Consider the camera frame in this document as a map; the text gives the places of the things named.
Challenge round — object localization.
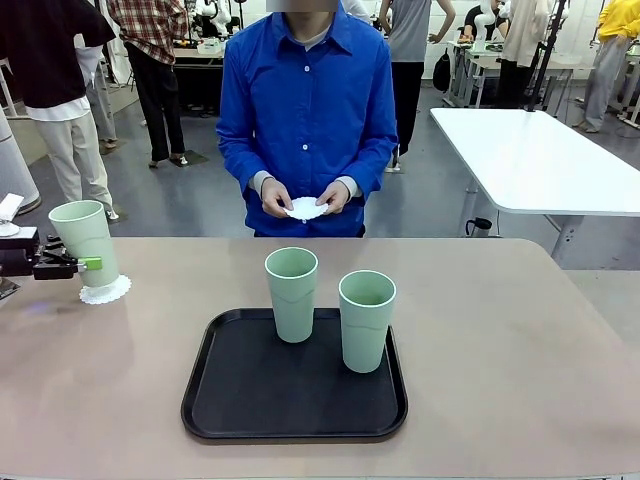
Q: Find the person in blue shirt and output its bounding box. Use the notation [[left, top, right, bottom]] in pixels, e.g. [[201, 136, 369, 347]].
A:
[[215, 0, 400, 239]]

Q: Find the white cylindrical air purifier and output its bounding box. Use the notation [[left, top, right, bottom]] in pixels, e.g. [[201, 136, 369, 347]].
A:
[[0, 107, 43, 217]]

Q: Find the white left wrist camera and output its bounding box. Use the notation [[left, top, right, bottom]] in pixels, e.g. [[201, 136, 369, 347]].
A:
[[0, 194, 25, 238]]

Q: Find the bystander in white shirt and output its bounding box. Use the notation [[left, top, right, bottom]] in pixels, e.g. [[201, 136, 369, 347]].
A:
[[342, 0, 374, 27]]

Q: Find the black metal stand pole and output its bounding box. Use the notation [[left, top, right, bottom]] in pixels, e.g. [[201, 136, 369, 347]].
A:
[[524, 0, 569, 114]]

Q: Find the grey background workbench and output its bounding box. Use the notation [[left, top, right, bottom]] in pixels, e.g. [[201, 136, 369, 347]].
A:
[[446, 38, 597, 109]]

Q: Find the bystander in grey top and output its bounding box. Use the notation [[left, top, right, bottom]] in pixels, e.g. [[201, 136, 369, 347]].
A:
[[382, 0, 459, 174]]

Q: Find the dark background workbench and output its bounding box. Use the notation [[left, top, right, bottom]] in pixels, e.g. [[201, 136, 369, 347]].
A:
[[171, 40, 226, 117]]

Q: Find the white scalloped paper coaster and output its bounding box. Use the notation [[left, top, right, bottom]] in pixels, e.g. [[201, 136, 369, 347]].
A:
[[283, 196, 329, 222], [78, 273, 134, 306]]

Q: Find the bystander in plaid shirt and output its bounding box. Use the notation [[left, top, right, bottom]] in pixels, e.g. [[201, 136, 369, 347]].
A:
[[106, 0, 192, 169]]

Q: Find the bystander in black shirt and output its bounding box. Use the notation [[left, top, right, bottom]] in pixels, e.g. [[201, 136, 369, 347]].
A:
[[0, 0, 122, 222]]

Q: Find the person's left hand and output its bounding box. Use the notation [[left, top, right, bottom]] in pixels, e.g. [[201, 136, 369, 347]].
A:
[[315, 181, 352, 217]]

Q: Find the person's left forearm blue sleeve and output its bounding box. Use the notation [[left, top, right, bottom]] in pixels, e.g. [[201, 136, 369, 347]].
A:
[[333, 132, 399, 201]]

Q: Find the bystander in yellow hoodie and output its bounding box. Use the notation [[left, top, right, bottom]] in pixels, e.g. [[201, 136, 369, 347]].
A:
[[572, 0, 640, 134]]

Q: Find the white and black background robot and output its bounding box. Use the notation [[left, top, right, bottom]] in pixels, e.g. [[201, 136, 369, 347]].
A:
[[191, 0, 241, 39]]

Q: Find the black plastic serving tray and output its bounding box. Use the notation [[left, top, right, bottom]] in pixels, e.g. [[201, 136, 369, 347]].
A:
[[180, 307, 410, 441]]

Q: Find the seated bystander in black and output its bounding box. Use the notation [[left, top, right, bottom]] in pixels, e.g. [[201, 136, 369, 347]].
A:
[[458, 3, 482, 44]]

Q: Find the black hanging bag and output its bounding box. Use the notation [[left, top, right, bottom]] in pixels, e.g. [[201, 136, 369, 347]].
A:
[[432, 47, 453, 93]]

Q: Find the large white table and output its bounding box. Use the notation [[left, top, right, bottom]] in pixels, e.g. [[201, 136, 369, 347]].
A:
[[429, 106, 640, 272]]

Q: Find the bystander in beige coat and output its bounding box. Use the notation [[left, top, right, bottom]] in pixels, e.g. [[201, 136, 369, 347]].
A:
[[496, 0, 552, 109]]

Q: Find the person's right hand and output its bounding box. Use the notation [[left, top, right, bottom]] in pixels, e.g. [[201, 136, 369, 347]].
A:
[[260, 177, 297, 219]]

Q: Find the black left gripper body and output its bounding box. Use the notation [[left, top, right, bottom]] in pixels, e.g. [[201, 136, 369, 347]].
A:
[[0, 227, 41, 278]]

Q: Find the person's right forearm blue sleeve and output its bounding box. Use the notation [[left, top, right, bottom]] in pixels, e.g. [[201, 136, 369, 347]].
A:
[[216, 132, 276, 201]]

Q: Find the light green plastic cup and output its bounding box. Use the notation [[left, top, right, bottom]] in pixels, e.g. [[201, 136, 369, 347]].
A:
[[338, 270, 398, 375], [48, 199, 122, 289], [264, 246, 320, 344]]

